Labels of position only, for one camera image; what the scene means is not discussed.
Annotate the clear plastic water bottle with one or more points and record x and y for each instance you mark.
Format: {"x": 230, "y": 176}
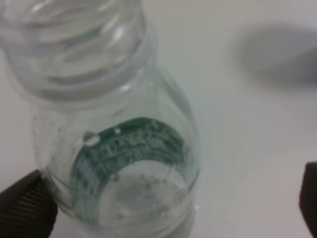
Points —
{"x": 113, "y": 135}

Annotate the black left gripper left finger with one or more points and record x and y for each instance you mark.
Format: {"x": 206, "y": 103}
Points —
{"x": 27, "y": 209}

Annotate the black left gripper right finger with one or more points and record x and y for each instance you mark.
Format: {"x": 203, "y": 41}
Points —
{"x": 308, "y": 197}

